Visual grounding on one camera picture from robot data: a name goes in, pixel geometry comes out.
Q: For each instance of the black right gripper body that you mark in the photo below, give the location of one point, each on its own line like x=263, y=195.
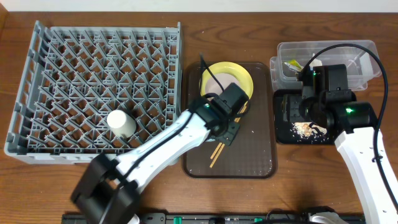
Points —
x=292, y=109

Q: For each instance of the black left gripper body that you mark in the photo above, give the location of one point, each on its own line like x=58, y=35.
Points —
x=232, y=134

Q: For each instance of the wooden chopstick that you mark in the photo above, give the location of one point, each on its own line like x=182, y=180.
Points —
x=214, y=161
x=221, y=145

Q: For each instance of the white rice bowl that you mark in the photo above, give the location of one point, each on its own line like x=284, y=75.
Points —
x=223, y=79

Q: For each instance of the white cup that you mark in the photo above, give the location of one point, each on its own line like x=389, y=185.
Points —
x=121, y=124

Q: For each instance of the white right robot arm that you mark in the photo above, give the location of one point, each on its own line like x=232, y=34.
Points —
x=354, y=128

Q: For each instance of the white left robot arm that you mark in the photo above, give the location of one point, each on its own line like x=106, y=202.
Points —
x=110, y=189

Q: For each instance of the black waste tray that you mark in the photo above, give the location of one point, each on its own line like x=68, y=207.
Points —
x=286, y=133

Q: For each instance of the grey dishwasher rack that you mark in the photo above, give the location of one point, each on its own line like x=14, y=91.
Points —
x=74, y=77

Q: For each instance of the rice food scraps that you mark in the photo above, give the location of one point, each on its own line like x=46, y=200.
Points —
x=308, y=130

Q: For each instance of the brown serving tray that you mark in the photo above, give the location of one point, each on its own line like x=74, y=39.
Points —
x=252, y=154

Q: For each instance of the yellow green wrapper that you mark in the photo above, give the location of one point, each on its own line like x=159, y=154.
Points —
x=294, y=65

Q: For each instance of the crumpled white tissue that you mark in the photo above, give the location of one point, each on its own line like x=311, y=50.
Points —
x=315, y=62

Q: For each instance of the yellow plate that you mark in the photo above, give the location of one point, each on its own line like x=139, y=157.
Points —
x=241, y=76

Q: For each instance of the clear plastic bin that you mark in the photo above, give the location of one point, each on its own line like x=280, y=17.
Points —
x=361, y=67

